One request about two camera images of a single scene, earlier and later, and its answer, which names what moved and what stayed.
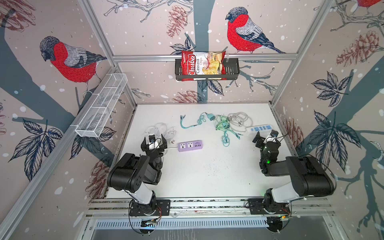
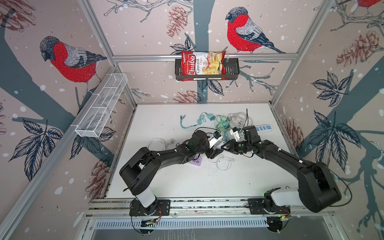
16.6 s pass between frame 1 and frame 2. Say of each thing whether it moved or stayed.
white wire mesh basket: stayed
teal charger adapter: stayed
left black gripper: moved
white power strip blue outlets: stayed
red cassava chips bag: stayed
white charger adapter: moved
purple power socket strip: moved
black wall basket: stayed
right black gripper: moved
